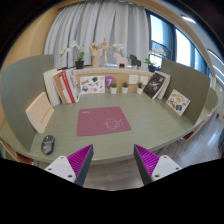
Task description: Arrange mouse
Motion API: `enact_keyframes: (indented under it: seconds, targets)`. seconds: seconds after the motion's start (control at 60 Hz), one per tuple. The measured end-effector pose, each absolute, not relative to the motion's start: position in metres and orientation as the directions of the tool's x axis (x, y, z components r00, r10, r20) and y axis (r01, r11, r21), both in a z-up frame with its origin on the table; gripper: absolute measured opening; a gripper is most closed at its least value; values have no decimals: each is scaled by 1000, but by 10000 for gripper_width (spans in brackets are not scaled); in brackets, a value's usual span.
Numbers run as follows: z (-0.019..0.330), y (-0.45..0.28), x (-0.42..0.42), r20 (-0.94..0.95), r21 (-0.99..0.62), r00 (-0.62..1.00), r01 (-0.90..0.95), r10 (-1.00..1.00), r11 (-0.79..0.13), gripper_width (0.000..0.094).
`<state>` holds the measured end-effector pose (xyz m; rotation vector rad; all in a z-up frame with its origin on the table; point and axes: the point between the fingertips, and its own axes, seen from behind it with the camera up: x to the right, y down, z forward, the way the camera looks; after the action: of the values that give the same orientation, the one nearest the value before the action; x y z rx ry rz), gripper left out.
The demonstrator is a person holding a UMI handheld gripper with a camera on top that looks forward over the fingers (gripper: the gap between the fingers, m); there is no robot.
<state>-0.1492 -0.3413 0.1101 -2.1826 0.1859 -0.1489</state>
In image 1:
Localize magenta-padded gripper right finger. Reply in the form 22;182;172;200
133;143;183;186

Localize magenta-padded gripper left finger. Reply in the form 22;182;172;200
44;143;95;187

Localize grey computer mouse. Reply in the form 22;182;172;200
40;134;56;156

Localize mauve mouse pad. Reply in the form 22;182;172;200
76;106;132;137

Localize pale beige book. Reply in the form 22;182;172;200
25;91;55;134

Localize colourful sticker card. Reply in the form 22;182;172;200
165;88;191;117

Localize cork brown book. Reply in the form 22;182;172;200
53;70;69;105

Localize red and white book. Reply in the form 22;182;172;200
58;69;77;104

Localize small plant in white pot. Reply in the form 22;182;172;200
136;81;144;95
109;81;118;95
121;81;129;94

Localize black cover book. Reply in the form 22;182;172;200
143;72;167;99

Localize photo cover magazine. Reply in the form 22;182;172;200
65;68;82;103

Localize white sticker sheet card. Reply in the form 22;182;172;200
79;75;106;95

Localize green desk partition panel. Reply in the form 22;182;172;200
0;54;55;153
160;59;212;126

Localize purple round number sign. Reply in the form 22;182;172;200
104;75;117;89

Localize small white orchid black pot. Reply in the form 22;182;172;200
144;48;167;73

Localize wooden desk shelf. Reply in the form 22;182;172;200
73;66;154;94

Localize large white orchid black pot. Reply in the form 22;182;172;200
59;40;86;70

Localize black wooden horse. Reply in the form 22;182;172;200
128;54;142;68

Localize pink wooden horse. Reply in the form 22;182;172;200
112;52;129;69

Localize wooden hand model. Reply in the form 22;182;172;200
89;41;102;69

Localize wooden mannequin figure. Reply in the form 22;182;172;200
99;37;113;64

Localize white orchid behind horses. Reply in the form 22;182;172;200
112;43;125;56

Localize grey white curtain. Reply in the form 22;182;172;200
44;0;151;71

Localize ceiling lights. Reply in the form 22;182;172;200
180;13;224;84

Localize white wall socket plate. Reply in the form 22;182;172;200
139;75;150;86
128;74;139;85

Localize window with dark frame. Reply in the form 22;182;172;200
148;13;209;74

